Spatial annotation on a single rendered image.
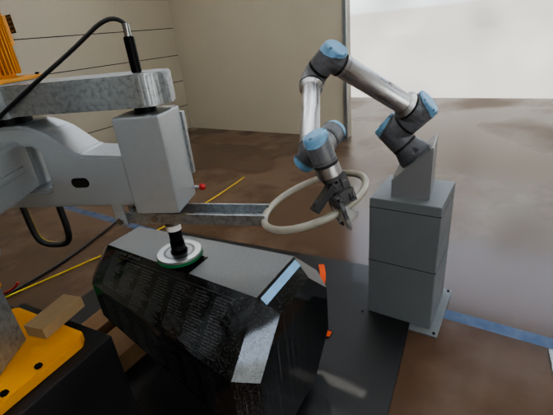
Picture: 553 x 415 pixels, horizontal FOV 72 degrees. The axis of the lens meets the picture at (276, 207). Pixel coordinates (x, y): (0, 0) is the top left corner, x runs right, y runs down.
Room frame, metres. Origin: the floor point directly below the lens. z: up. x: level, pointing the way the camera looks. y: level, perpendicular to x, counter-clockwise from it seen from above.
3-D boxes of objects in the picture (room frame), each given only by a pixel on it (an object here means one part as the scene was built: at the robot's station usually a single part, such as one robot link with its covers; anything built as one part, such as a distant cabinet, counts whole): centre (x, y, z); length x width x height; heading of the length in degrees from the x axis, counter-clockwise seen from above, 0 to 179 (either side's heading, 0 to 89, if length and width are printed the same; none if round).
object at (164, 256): (1.59, 0.49, 0.85); 0.21 x 0.21 x 0.01
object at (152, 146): (1.61, 0.57, 1.31); 0.36 x 0.22 x 0.45; 79
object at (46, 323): (1.26, 0.95, 0.81); 0.20 x 0.10 x 0.05; 159
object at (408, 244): (2.05, -0.82, 0.43); 0.50 x 0.50 x 0.85; 55
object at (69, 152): (1.68, 0.87, 1.29); 0.74 x 0.23 x 0.49; 79
